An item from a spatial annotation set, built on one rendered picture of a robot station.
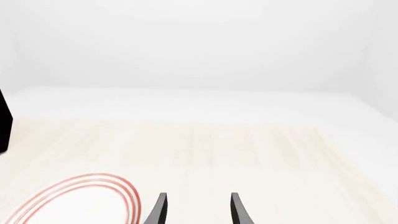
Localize white plate with red rings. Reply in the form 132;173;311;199
2;172;142;224

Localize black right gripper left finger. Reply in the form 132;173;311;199
143;192;168;224

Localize black microwave oven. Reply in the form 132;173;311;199
0;89;14;154

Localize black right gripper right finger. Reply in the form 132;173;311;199
230;192;256;224

